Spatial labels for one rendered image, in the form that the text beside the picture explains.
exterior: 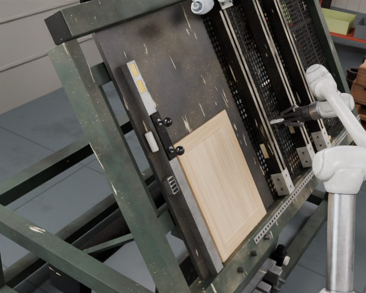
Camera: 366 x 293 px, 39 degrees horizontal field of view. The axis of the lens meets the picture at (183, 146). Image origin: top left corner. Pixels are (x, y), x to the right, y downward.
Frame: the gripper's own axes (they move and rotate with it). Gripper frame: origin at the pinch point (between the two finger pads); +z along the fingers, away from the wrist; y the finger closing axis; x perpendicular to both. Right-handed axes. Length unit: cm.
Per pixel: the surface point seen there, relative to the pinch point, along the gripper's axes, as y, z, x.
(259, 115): 7.7, 1.0, 12.4
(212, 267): -34, 6, 83
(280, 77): 17.9, 0.8, -22.0
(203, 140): 13, 6, 55
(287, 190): -34.5, 1.5, 12.4
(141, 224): 1, 7, 108
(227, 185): -11, 7, 51
